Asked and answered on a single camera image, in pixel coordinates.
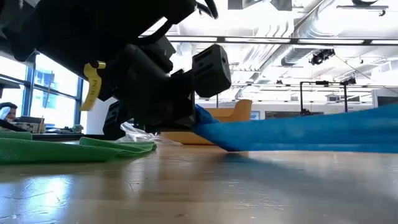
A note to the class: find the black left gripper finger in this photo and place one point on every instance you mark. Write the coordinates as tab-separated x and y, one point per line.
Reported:
174	125

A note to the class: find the black computer monitor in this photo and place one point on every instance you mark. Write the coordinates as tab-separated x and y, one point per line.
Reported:
388	101

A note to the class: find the blue elastic bandage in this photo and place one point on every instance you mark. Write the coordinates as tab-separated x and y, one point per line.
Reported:
295	133

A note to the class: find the clear plastic bag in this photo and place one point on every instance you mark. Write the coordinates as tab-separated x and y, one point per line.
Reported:
136	135

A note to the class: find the green elastic bandage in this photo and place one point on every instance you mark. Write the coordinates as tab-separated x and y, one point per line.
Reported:
46	151

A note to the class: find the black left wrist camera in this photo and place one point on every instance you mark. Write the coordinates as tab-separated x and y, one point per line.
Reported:
213	71

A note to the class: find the yellow plastic bin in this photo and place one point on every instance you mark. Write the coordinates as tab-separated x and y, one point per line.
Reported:
239	112

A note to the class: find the black ceiling track light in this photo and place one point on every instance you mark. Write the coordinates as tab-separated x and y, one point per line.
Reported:
321	56

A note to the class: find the black background rig frame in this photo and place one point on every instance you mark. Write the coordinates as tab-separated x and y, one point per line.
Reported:
323	83

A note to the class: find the yellow plastic tag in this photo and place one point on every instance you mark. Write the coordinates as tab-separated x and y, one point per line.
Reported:
92	87

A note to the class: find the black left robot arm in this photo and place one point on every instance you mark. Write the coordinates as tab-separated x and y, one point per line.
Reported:
77	28

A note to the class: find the person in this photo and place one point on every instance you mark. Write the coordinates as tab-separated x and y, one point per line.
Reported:
7	109

